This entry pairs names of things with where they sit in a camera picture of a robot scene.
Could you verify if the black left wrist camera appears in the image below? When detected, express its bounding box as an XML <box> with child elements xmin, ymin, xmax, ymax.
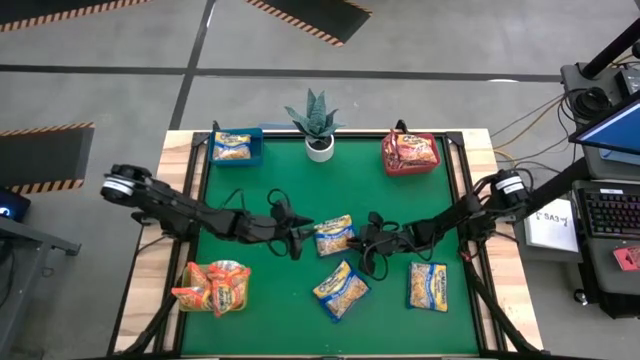
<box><xmin>269</xmin><ymin>199</ymin><xmax>294</xmax><ymax>224</ymax></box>

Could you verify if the green table mat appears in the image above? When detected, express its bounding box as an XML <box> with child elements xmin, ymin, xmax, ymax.
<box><xmin>179</xmin><ymin>135</ymin><xmax>481</xmax><ymax>357</ymax></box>

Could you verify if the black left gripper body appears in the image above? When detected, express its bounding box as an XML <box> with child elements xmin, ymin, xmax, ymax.
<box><xmin>239</xmin><ymin>211</ymin><xmax>300</xmax><ymax>250</ymax></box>

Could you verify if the black hazard-striped floor mat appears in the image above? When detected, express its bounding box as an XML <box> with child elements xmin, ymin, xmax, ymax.
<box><xmin>243</xmin><ymin>0</ymin><xmax>374</xmax><ymax>49</ymax></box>
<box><xmin>0</xmin><ymin>122</ymin><xmax>96</xmax><ymax>196</ymax></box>
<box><xmin>0</xmin><ymin>0</ymin><xmax>156</xmax><ymax>32</ymax></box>

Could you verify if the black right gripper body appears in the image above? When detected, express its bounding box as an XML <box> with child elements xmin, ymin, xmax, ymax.
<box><xmin>356</xmin><ymin>223</ymin><xmax>417</xmax><ymax>255</ymax></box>

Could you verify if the white plant pot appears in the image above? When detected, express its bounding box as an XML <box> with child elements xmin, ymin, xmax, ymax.
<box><xmin>305</xmin><ymin>133</ymin><xmax>336</xmax><ymax>164</ymax></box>

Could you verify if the black keyboard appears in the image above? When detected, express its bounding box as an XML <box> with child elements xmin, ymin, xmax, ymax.
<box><xmin>583</xmin><ymin>189</ymin><xmax>640</xmax><ymax>240</ymax></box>

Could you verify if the tan floor cable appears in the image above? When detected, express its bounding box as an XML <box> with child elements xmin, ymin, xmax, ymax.
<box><xmin>492</xmin><ymin>93</ymin><xmax>576</xmax><ymax>166</ymax></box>

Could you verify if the black aluminium table frame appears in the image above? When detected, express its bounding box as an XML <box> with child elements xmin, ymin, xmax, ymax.
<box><xmin>107</xmin><ymin>119</ymin><xmax>546</xmax><ymax>360</ymax></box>

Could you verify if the grey equipment cart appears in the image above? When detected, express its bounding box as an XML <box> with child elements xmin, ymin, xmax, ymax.
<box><xmin>559</xmin><ymin>62</ymin><xmax>640</xmax><ymax>321</ymax></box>

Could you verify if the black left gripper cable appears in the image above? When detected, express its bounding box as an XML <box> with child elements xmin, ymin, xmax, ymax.
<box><xmin>219</xmin><ymin>187</ymin><xmax>296</xmax><ymax>259</ymax></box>

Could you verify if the laptop with blue screen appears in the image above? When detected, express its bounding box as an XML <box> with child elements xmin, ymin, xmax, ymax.
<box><xmin>568</xmin><ymin>92</ymin><xmax>640</xmax><ymax>157</ymax></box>

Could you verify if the coiled black cable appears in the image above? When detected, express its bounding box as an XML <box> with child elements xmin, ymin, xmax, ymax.
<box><xmin>572</xmin><ymin>86</ymin><xmax>614</xmax><ymax>121</ymax></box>

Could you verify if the red card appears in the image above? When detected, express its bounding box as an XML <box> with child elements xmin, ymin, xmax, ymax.
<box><xmin>613</xmin><ymin>245</ymin><xmax>640</xmax><ymax>273</ymax></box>

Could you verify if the blue Maruchan ramen pack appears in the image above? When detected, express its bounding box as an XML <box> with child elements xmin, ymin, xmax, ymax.
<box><xmin>211</xmin><ymin>131</ymin><xmax>252</xmax><ymax>162</ymax></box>
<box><xmin>407</xmin><ymin>261</ymin><xmax>449</xmax><ymax>314</ymax></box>
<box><xmin>313</xmin><ymin>214</ymin><xmax>357</xmax><ymax>258</ymax></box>
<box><xmin>312</xmin><ymin>258</ymin><xmax>371</xmax><ymax>323</ymax></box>

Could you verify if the yellow-green plastic bin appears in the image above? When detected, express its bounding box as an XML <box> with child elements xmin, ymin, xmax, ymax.
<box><xmin>179</xmin><ymin>259</ymin><xmax>250</xmax><ymax>314</ymax></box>

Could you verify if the blue plastic bin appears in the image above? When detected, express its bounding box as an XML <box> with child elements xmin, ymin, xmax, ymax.
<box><xmin>207</xmin><ymin>127</ymin><xmax>265</xmax><ymax>168</ymax></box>

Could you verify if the red plastic bin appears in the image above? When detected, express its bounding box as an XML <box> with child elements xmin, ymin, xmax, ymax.
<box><xmin>381</xmin><ymin>130</ymin><xmax>443</xmax><ymax>177</ymax></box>

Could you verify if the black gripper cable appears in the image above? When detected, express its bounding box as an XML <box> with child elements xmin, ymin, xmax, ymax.
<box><xmin>360</xmin><ymin>212</ymin><xmax>401</xmax><ymax>282</ymax></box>
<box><xmin>219</xmin><ymin>187</ymin><xmax>296</xmax><ymax>259</ymax></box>

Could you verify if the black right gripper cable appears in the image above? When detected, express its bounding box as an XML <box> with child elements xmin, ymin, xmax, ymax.
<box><xmin>360</xmin><ymin>212</ymin><xmax>401</xmax><ymax>282</ymax></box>

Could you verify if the white paper sign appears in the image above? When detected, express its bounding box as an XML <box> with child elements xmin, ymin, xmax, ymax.
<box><xmin>523</xmin><ymin>199</ymin><xmax>581</xmax><ymax>254</ymax></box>

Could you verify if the black slanted stand bar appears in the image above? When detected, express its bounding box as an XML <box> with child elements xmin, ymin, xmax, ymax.
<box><xmin>524</xmin><ymin>158</ymin><xmax>594</xmax><ymax>214</ymax></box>

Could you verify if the grey metal desk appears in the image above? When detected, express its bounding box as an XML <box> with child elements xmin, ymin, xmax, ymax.
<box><xmin>0</xmin><ymin>214</ymin><xmax>84</xmax><ymax>351</ymax></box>

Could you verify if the black stand pole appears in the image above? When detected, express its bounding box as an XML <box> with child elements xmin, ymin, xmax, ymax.
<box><xmin>582</xmin><ymin>17</ymin><xmax>640</xmax><ymax>80</ymax></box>

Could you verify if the green succulent plant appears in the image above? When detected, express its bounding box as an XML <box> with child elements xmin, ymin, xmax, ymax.
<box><xmin>284</xmin><ymin>88</ymin><xmax>345</xmax><ymax>146</ymax></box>

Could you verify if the black device with blue light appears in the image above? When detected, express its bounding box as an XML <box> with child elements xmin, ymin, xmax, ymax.
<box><xmin>0</xmin><ymin>185</ymin><xmax>32</xmax><ymax>224</ymax></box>

